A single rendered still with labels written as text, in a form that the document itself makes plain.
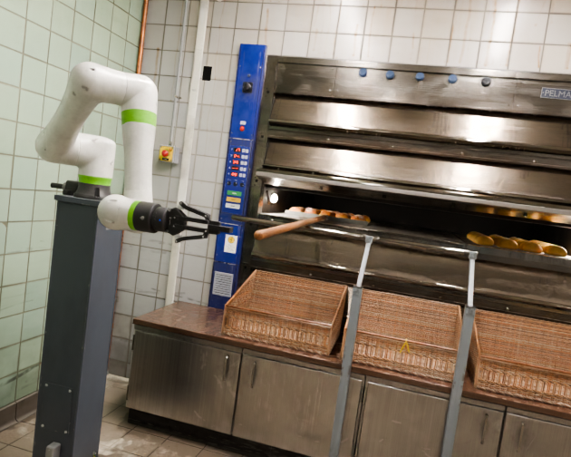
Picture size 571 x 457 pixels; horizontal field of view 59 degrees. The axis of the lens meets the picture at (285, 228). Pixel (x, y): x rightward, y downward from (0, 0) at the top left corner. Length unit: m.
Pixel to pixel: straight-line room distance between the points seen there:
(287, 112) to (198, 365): 1.48
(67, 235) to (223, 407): 1.15
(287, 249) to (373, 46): 1.23
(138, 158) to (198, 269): 1.51
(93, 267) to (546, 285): 2.20
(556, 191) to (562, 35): 0.78
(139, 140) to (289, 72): 1.48
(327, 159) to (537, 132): 1.09
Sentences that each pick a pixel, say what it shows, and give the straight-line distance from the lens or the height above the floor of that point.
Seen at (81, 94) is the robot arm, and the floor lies 1.55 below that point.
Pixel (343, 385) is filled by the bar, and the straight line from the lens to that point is 2.38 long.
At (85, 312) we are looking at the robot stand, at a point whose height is 0.76.
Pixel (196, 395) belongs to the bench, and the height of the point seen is 0.26.
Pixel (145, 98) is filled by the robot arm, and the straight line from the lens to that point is 1.78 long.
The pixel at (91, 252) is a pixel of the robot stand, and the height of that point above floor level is 1.00.
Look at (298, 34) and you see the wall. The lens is 3.07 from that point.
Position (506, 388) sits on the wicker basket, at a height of 0.61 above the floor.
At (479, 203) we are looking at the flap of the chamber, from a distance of 2.69.
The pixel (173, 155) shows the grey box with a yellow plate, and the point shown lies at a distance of 3.12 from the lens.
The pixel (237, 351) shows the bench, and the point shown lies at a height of 0.53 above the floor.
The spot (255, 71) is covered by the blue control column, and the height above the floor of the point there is 2.00.
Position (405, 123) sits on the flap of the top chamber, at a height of 1.78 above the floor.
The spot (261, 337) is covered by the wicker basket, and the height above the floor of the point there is 0.60.
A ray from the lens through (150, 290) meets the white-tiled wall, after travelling 3.30.
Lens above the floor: 1.33
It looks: 4 degrees down
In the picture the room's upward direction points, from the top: 8 degrees clockwise
